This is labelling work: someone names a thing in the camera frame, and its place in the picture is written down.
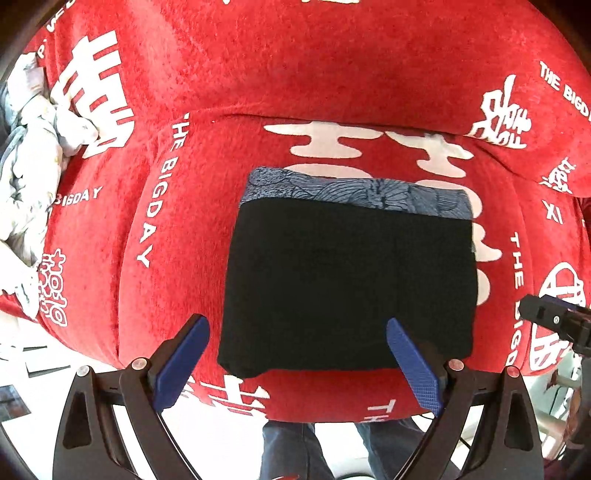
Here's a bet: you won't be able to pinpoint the white grey crumpled cloth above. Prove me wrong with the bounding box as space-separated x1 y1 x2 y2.
0 52 100 320

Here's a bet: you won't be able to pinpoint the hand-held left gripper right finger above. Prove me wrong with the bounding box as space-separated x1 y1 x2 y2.
386 318 546 480

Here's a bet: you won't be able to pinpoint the black pants with patterned waistband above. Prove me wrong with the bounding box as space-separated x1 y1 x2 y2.
216 166 479 380

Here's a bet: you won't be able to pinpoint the red printed blanket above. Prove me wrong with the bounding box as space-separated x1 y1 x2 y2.
0 0 591 424

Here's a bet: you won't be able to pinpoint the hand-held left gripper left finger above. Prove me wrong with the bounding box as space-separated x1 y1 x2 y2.
52 313 211 480

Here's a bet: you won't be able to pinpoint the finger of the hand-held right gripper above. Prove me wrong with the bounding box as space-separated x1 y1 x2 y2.
520 294 591 357

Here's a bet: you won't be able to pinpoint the person's left leg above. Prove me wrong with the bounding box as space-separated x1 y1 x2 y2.
260 418 334 480

